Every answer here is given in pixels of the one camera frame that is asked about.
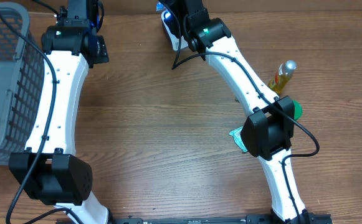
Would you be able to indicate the teal white large packet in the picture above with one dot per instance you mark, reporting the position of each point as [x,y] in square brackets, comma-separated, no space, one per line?
[236,134]

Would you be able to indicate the yellow bottle with silver cap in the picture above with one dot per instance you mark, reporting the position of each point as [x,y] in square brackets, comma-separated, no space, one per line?
[283,76]

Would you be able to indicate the green lid white jar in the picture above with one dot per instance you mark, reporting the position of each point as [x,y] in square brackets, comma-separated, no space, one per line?
[298,111]

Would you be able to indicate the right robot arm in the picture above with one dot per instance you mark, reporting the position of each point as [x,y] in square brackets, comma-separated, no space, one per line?
[270,120]

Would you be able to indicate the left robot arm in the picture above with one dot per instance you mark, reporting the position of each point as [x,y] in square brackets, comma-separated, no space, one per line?
[48,169]

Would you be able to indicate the white barcode scanner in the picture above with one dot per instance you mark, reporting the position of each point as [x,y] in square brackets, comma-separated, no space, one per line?
[170,28]

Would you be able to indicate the grey plastic shopping basket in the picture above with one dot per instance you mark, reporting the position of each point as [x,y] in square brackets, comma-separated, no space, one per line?
[21,79]

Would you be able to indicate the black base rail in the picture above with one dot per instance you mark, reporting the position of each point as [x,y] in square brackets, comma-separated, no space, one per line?
[196,221]

